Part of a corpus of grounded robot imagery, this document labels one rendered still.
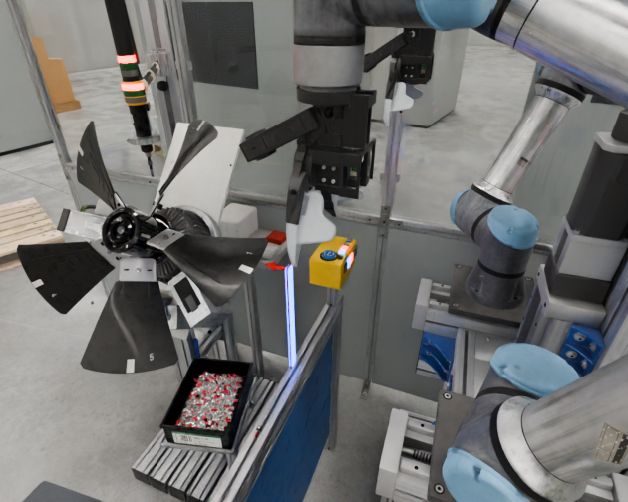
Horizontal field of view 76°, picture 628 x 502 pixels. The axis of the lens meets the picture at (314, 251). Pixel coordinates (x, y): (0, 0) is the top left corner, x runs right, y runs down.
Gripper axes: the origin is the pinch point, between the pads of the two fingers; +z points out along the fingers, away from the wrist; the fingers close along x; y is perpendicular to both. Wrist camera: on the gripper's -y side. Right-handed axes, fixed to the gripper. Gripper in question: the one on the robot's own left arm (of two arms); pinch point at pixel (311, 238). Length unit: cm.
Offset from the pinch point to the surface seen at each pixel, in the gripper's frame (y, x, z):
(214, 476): -52, 24, 135
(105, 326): -58, 6, 40
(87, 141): -82, 36, 5
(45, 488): -20.0, -33.0, 19.7
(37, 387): -168, 33, 143
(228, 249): -34, 28, 25
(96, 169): -77, 32, 11
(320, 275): -16, 46, 41
